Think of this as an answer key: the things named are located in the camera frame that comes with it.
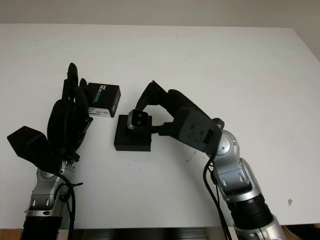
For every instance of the black box base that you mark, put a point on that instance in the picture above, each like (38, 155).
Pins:
(132, 145)

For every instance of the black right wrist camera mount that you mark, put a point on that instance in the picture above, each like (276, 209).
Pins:
(197, 130)

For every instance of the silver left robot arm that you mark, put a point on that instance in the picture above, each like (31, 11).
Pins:
(45, 197)

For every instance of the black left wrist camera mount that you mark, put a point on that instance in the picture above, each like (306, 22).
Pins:
(25, 145)

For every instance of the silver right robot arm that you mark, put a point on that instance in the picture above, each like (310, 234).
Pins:
(237, 180)

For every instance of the dark robot torso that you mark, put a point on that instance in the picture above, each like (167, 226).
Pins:
(150, 234)

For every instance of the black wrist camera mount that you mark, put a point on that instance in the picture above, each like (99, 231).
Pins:
(25, 145)
(197, 130)

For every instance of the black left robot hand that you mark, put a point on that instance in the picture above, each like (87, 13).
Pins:
(66, 122)

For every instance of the black RealSense box lid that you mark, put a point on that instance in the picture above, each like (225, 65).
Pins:
(105, 96)

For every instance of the small silver depth camera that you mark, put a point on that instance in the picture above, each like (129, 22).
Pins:
(137, 119)

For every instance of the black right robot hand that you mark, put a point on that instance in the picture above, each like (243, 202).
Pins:
(177, 105)

